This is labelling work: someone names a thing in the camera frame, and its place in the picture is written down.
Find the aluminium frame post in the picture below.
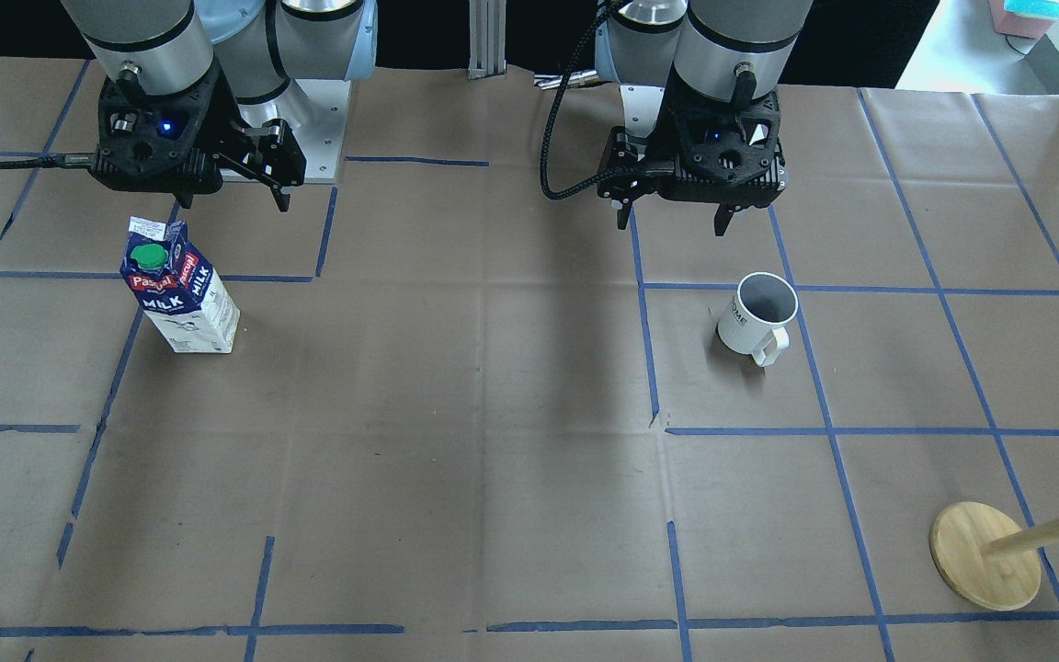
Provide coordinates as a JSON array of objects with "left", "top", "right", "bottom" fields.
[{"left": 467, "top": 0, "right": 507, "bottom": 80}]

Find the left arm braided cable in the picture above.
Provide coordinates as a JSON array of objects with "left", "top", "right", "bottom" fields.
[{"left": 541, "top": 0, "right": 641, "bottom": 202}]

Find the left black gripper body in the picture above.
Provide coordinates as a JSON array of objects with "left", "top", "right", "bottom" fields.
[{"left": 598, "top": 87, "right": 787, "bottom": 207}]

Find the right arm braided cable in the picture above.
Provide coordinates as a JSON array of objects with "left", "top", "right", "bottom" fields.
[{"left": 0, "top": 154, "right": 94, "bottom": 174}]

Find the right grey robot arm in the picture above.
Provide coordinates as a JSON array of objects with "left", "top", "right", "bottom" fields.
[{"left": 56, "top": 1, "right": 379, "bottom": 211}]

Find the wooden mug tree stand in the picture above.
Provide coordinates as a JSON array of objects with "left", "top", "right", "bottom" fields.
[{"left": 928, "top": 500, "right": 1059, "bottom": 611}]

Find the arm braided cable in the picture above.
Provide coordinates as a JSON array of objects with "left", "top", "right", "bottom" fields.
[
  {"left": 541, "top": 0, "right": 641, "bottom": 202},
  {"left": 0, "top": 154, "right": 94, "bottom": 174}
]

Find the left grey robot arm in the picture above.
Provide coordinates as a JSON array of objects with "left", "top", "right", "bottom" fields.
[{"left": 594, "top": 1, "right": 811, "bottom": 235}]

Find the blue white milk carton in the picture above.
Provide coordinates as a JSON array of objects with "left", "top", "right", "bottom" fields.
[{"left": 120, "top": 215, "right": 240, "bottom": 355}]

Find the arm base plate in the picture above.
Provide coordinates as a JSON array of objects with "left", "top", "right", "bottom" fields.
[
  {"left": 239, "top": 79, "right": 353, "bottom": 184},
  {"left": 621, "top": 85, "right": 665, "bottom": 142}
]

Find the white mug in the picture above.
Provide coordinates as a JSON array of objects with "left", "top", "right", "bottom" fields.
[{"left": 717, "top": 272, "right": 800, "bottom": 368}]

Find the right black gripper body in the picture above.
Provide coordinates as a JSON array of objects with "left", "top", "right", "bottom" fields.
[{"left": 91, "top": 62, "right": 306, "bottom": 197}]

